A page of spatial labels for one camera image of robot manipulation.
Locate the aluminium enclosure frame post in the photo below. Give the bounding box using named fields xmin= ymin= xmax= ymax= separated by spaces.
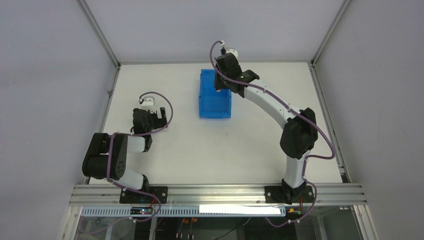
xmin=308 ymin=0 xmax=352 ymax=184

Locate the left aluminium frame post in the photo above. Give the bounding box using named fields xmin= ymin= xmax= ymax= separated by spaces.
xmin=76 ymin=0 xmax=121 ymax=185

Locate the aluminium front rail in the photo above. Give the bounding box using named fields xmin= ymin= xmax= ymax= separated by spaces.
xmin=69 ymin=183 xmax=367 ymax=207

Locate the blue plastic bin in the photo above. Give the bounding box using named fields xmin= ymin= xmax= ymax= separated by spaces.
xmin=198 ymin=69 xmax=232 ymax=119

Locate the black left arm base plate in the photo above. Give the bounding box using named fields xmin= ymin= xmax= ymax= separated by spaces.
xmin=119 ymin=185 xmax=169 ymax=204

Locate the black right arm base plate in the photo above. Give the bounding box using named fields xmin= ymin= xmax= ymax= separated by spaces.
xmin=264 ymin=185 xmax=315 ymax=205

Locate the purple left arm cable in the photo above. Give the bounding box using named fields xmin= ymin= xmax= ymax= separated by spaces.
xmin=77 ymin=91 xmax=174 ymax=236

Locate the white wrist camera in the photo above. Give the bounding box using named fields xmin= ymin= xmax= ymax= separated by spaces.
xmin=139 ymin=96 xmax=156 ymax=112
xmin=219 ymin=40 xmax=239 ymax=59

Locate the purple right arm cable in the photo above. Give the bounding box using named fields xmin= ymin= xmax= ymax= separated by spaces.
xmin=209 ymin=40 xmax=337 ymax=229

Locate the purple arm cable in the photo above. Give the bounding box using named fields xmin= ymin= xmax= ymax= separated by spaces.
xmin=77 ymin=91 xmax=174 ymax=236
xmin=209 ymin=40 xmax=337 ymax=229

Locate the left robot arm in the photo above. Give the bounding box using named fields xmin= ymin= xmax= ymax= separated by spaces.
xmin=82 ymin=107 xmax=168 ymax=193

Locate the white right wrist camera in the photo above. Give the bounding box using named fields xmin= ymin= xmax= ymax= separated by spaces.
xmin=219 ymin=40 xmax=239 ymax=59

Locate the slotted cable duct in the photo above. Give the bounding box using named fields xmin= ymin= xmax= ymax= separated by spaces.
xmin=81 ymin=204 xmax=306 ymax=218

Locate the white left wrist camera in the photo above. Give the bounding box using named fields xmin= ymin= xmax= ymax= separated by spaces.
xmin=139 ymin=96 xmax=156 ymax=112

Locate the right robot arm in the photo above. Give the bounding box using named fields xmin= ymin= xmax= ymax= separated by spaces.
xmin=214 ymin=53 xmax=318 ymax=204

